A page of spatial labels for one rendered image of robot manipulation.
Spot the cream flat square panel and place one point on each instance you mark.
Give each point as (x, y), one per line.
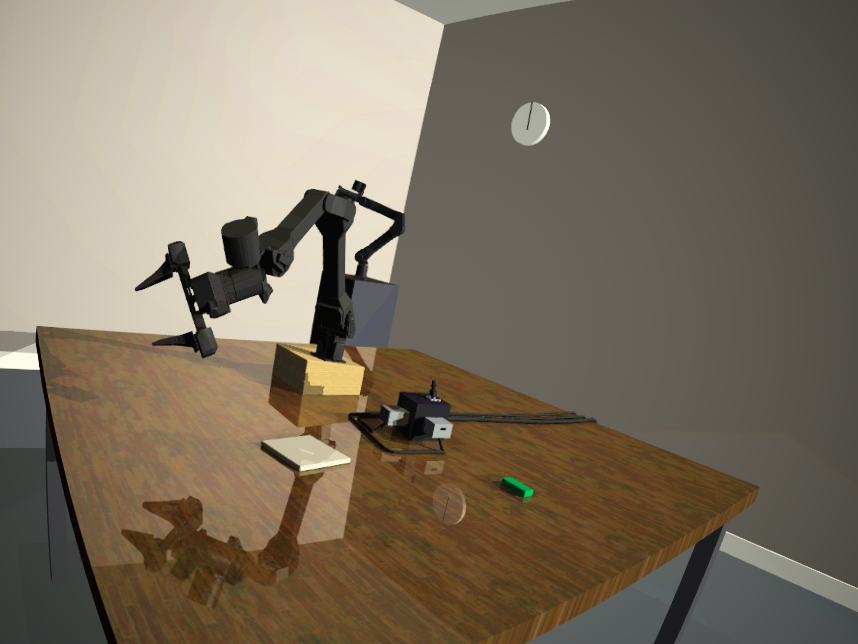
(305, 452)

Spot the green rectangular block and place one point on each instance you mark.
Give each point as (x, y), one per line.
(517, 487)

